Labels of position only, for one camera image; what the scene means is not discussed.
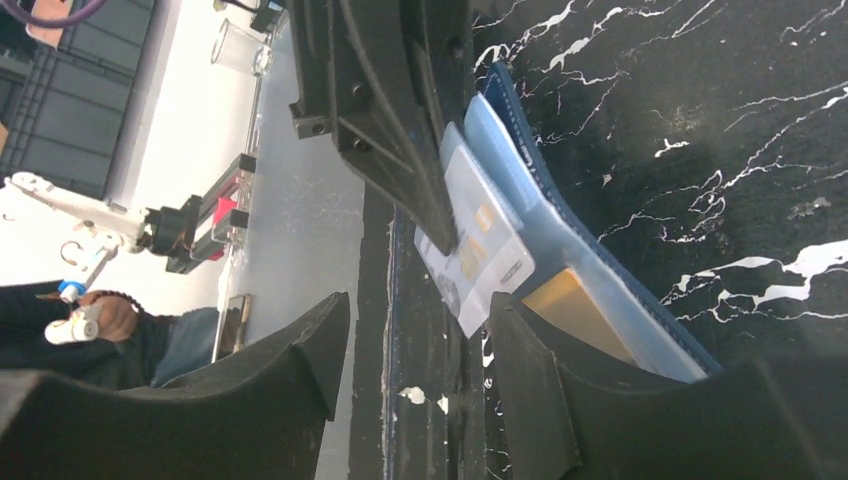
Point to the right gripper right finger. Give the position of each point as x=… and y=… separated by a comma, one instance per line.
x=574, y=412

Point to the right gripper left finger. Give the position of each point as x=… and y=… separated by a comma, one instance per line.
x=259, y=413

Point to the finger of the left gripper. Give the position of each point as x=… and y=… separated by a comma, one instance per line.
x=384, y=79

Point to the navy blue card holder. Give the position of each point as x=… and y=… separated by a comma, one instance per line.
x=498, y=133

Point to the orange striped card navy holder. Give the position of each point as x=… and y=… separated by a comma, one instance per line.
x=563, y=302

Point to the white striped card in navy holder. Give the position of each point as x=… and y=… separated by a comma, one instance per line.
x=490, y=257

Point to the smartphone with gold case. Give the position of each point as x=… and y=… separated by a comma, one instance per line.
x=232, y=322

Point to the person hand at back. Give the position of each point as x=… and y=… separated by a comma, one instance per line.
x=119, y=315

